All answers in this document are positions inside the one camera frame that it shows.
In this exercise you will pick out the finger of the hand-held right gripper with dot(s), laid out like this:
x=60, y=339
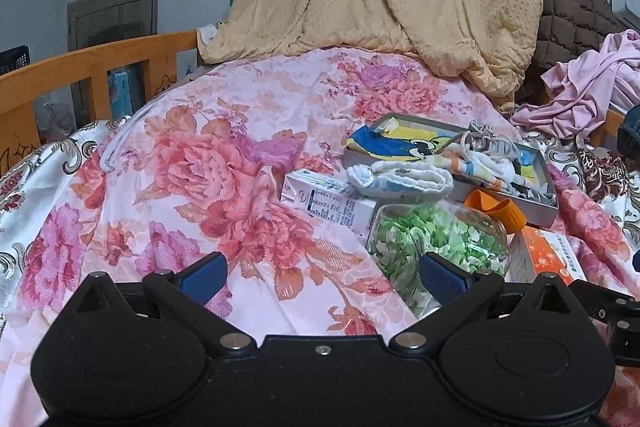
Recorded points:
x=622, y=332
x=636, y=261

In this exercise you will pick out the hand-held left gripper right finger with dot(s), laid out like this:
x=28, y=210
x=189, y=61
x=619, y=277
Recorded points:
x=442, y=279

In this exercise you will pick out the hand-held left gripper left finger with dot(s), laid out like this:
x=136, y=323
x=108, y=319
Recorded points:
x=202, y=279

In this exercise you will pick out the grey metal tin box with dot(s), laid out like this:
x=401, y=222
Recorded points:
x=537, y=213

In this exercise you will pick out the colourful striped sock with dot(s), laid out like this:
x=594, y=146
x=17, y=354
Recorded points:
x=480, y=169

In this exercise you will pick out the glass jar of green paper stars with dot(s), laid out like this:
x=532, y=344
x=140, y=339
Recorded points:
x=440, y=237

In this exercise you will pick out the orange printed carton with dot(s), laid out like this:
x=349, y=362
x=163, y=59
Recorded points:
x=545, y=257

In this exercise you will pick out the pink floral bed sheet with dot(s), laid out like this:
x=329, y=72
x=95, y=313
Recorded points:
x=200, y=182

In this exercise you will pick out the rolled white towel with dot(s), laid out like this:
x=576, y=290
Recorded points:
x=400, y=182

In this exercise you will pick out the blue jeans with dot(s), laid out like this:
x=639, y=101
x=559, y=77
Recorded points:
x=631, y=129

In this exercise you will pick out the white milk carton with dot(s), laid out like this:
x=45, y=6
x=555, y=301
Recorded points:
x=325, y=204

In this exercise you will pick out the cartoon printed cloth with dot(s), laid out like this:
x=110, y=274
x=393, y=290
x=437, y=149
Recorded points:
x=400, y=144

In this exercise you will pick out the pink clothes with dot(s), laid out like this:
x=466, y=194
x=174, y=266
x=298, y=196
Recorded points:
x=585, y=92

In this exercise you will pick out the blue patterned bag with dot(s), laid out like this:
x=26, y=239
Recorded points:
x=121, y=92

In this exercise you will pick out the wooden slatted bed headboard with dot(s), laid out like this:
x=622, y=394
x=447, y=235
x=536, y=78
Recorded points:
x=75, y=57

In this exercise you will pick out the brown quilted jacket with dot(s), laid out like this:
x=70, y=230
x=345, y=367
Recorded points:
x=570, y=12

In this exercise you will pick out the grey wooden door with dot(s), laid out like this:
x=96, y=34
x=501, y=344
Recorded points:
x=115, y=12

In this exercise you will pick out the black plastic crate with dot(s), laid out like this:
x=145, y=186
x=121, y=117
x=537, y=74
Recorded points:
x=12, y=59

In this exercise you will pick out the wooden bed guard rail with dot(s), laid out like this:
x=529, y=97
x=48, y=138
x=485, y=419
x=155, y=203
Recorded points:
x=614, y=127

